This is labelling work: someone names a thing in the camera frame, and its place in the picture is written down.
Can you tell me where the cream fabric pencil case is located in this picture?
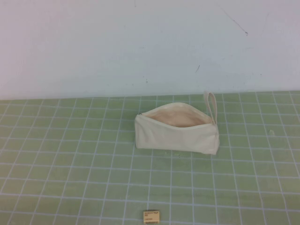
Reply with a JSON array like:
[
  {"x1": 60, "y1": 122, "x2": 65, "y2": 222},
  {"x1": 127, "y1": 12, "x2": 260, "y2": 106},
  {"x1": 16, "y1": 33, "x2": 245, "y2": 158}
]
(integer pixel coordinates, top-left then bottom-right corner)
[{"x1": 135, "y1": 90, "x2": 220, "y2": 156}]

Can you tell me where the green grid cutting mat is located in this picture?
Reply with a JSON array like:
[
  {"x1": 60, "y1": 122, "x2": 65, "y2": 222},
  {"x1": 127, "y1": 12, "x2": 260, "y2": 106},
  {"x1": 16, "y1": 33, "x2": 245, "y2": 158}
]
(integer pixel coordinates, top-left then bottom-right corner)
[{"x1": 0, "y1": 90, "x2": 300, "y2": 225}]

